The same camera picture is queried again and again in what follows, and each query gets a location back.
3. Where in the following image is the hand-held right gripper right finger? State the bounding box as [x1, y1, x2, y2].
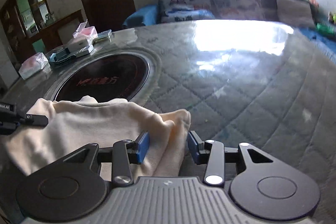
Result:
[187, 131, 275, 186]

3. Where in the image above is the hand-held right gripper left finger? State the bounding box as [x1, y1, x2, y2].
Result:
[63, 131, 151, 187]

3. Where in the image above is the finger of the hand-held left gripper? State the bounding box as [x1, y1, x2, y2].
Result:
[16, 113, 49, 127]

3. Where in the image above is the cream garment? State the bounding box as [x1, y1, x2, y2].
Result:
[0, 95, 192, 177]

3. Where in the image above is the white pink tissue pack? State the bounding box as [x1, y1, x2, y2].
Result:
[18, 52, 49, 80]

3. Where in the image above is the round black induction cooktop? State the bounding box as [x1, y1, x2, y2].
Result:
[43, 49, 161, 104]

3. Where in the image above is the white box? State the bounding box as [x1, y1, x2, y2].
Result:
[66, 39, 94, 58]

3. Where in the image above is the dark wooden shelf cabinet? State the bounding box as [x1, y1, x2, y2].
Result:
[0, 0, 56, 62]

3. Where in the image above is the dark wooden counter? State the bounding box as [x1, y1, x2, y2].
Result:
[31, 9, 83, 51]

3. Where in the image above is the opened pink tissue pack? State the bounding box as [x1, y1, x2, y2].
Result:
[73, 20, 97, 42]

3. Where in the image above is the flat green book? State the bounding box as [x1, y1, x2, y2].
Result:
[93, 31, 113, 43]

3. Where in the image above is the long butterfly print cushion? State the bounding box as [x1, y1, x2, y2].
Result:
[159, 0, 214, 23]

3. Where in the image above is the large butterfly print cushion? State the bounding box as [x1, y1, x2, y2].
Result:
[212, 0, 263, 20]

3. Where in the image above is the dark teal sofa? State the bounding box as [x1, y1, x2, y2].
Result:
[123, 0, 336, 38]

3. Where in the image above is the grey cushion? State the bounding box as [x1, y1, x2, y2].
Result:
[276, 0, 316, 28]

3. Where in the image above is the green plastic item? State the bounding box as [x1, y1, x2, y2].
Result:
[316, 22, 336, 37]

